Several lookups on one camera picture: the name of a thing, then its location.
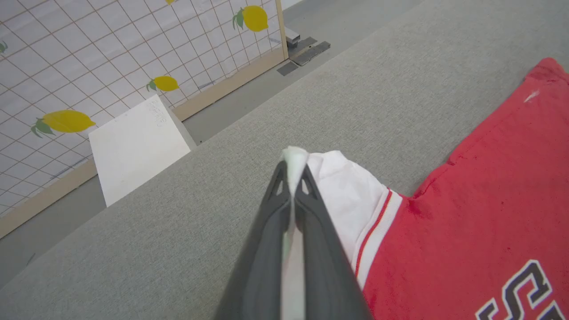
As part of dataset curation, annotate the white box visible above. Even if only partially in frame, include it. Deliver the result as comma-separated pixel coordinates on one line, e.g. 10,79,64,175
88,94,197,208

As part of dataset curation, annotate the grey fabric sofa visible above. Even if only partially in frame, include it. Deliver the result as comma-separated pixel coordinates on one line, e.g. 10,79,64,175
0,0,569,320

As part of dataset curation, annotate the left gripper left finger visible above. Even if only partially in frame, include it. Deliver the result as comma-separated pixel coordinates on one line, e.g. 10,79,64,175
213,160,293,320

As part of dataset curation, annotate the red and white jersey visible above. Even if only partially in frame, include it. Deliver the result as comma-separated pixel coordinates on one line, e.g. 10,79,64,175
280,57,569,320

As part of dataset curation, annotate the metal partition foot bracket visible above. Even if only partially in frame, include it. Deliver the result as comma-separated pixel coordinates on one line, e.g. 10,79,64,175
284,27,301,49

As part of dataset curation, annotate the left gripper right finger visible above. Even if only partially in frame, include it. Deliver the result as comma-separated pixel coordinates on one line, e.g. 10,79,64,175
295,164,374,320

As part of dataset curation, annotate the yellow lemon sticker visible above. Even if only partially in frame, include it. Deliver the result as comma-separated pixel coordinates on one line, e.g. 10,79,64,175
30,110,96,137
147,76,180,92
232,5,269,32

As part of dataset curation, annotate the white tiled partition panel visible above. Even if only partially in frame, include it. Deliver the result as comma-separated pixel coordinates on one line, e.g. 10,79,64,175
0,0,289,240

